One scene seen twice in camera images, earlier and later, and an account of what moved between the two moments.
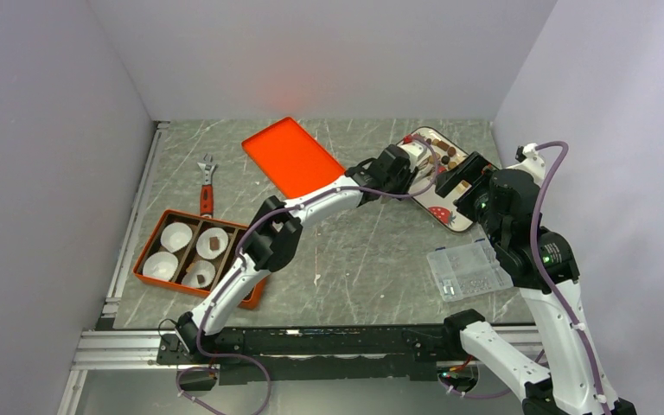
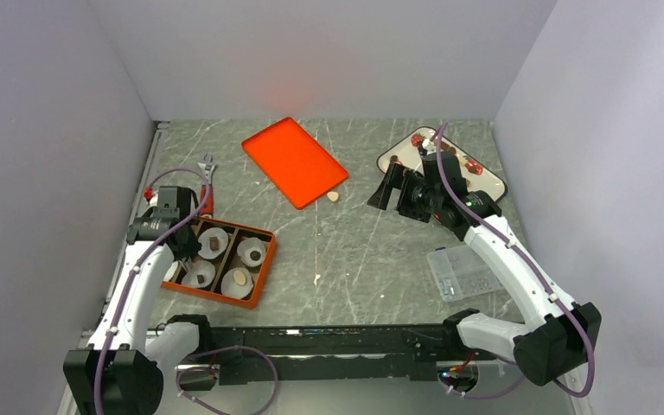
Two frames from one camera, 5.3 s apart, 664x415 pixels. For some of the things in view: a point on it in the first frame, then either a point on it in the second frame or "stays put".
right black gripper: (470, 169) → (395, 177)
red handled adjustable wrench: (207, 190) stays put
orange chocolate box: (189, 253) stays put
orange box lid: (292, 156) stays put
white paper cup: (203, 246) stays put
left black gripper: (409, 176) → (191, 246)
